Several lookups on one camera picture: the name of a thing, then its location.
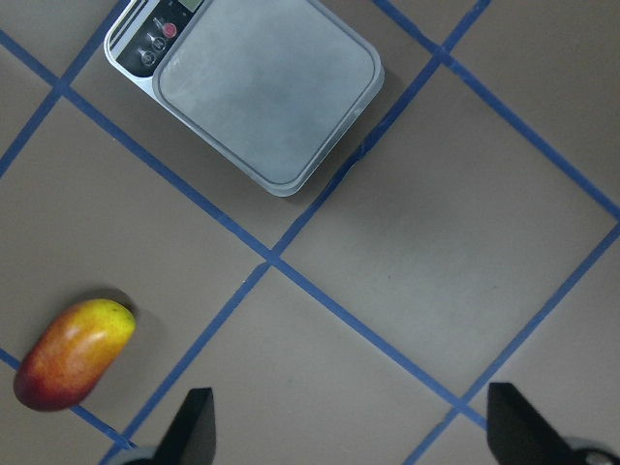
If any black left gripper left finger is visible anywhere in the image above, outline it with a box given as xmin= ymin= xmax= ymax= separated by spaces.
xmin=152 ymin=387 xmax=216 ymax=464

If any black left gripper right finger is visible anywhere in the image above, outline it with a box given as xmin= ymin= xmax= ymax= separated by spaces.
xmin=486 ymin=383 xmax=580 ymax=465

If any red yellow mango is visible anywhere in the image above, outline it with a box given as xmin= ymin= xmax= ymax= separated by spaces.
xmin=13 ymin=298 xmax=137 ymax=412

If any silver digital kitchen scale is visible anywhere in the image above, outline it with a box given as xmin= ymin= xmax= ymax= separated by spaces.
xmin=104 ymin=1 xmax=385 ymax=198

